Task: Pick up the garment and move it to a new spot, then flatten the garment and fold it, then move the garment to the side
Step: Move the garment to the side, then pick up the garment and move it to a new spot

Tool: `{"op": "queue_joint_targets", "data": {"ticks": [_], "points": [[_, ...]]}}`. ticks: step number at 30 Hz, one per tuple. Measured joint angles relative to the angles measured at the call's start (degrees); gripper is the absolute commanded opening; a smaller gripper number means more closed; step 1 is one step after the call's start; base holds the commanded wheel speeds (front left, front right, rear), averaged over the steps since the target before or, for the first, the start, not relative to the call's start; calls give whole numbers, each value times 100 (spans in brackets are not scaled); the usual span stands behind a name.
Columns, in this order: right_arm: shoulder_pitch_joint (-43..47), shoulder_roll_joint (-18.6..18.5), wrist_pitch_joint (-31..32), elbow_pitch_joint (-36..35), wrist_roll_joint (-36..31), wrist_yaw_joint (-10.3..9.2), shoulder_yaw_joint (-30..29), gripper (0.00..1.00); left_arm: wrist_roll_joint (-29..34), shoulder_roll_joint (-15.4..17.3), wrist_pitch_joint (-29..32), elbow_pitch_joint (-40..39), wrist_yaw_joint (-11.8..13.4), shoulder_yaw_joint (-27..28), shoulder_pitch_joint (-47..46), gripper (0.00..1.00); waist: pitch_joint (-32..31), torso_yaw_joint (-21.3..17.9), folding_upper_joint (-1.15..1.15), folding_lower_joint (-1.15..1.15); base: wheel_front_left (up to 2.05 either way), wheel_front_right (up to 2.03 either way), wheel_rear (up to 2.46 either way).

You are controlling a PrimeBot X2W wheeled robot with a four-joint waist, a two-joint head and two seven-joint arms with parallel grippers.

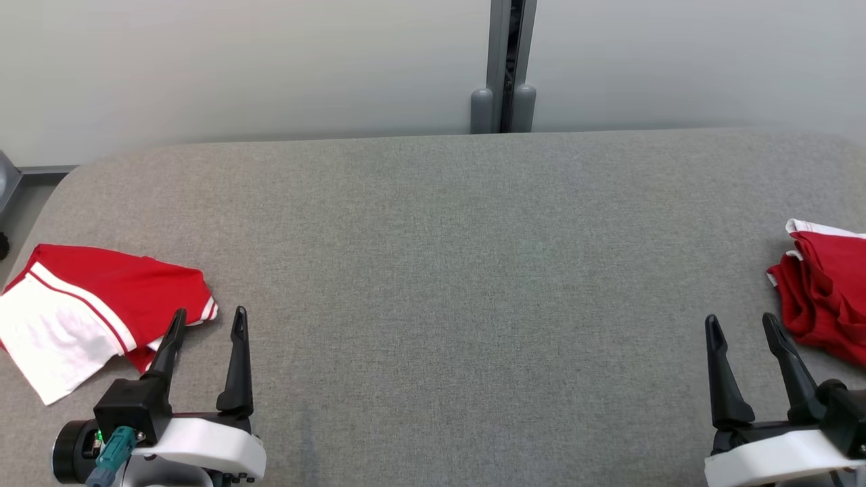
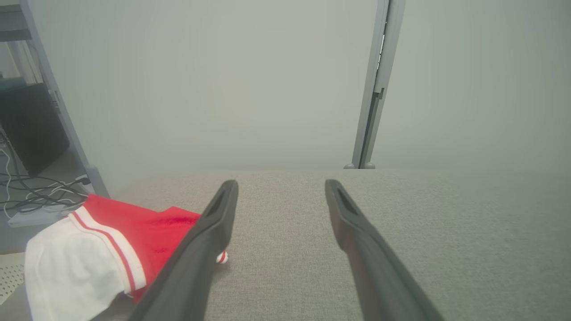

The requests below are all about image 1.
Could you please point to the grey double partition post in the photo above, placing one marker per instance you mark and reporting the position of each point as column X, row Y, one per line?
column 497, row 67

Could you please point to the teal left camera connector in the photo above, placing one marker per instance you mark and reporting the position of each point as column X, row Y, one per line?
column 115, row 453

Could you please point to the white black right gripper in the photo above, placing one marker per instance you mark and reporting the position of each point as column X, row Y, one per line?
column 771, row 460

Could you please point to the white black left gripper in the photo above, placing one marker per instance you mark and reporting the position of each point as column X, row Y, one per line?
column 216, row 446

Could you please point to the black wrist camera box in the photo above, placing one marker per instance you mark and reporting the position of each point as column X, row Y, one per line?
column 846, row 419
column 128, row 406

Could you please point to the red white striped shorts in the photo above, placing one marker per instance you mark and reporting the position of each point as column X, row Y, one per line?
column 101, row 284

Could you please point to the red basketball jersey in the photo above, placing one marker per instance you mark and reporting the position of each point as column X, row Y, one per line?
column 825, row 291

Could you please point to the grey slanted partition frame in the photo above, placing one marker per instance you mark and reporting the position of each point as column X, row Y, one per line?
column 8, row 182

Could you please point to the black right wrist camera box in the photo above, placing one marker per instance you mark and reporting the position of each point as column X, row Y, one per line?
column 846, row 419

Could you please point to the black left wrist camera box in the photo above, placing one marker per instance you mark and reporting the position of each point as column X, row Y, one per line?
column 128, row 406

